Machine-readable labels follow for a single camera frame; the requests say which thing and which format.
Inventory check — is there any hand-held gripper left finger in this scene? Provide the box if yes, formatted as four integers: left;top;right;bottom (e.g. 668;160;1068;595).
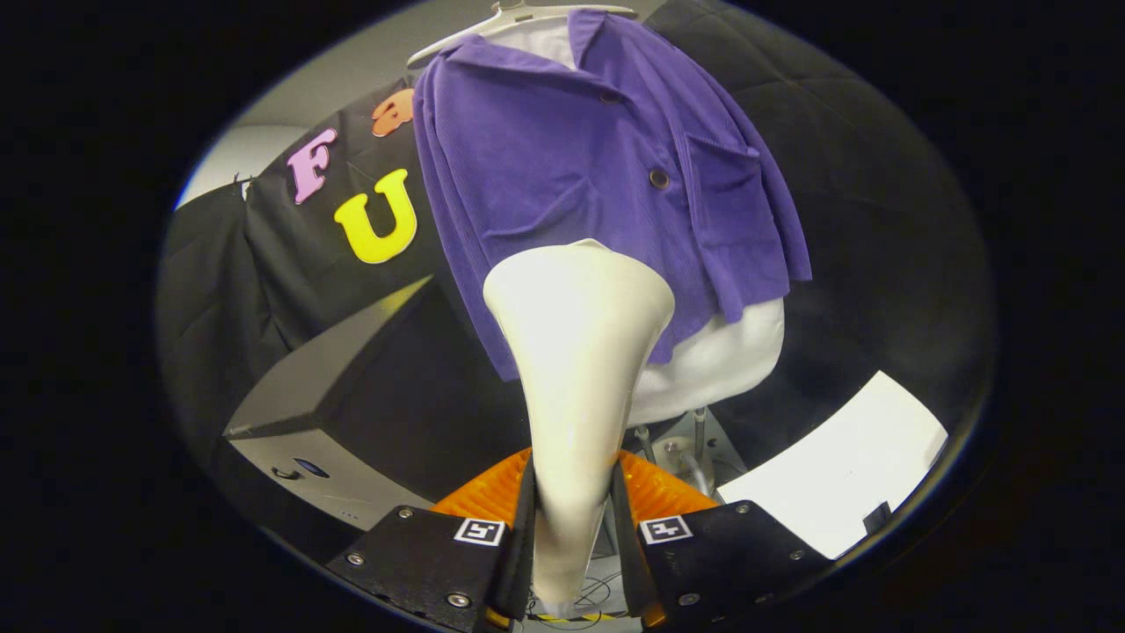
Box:
325;447;539;632

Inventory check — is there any black backdrop cloth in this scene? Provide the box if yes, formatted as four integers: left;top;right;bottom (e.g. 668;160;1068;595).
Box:
156;0;998;564

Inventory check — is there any white clothes hanger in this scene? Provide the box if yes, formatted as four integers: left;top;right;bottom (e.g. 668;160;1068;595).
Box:
406;0;638;68

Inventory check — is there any white sheet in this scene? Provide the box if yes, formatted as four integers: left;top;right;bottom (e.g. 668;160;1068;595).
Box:
716;369;950;561

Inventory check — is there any white padded garment form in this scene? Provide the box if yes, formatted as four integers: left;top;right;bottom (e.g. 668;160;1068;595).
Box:
483;16;786;427

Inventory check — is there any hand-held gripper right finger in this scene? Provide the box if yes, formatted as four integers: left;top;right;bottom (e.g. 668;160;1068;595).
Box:
612;447;831;629

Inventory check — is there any thin black cable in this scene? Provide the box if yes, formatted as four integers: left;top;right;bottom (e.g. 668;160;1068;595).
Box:
527;570;627;629

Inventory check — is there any grey cabinet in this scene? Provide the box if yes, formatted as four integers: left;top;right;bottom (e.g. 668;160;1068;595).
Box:
222;275;533;533

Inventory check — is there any white garment steamer head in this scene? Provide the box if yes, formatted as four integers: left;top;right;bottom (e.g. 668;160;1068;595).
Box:
483;239;677;616

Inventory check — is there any purple jacket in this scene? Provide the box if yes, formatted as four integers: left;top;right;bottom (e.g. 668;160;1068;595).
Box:
411;9;813;382

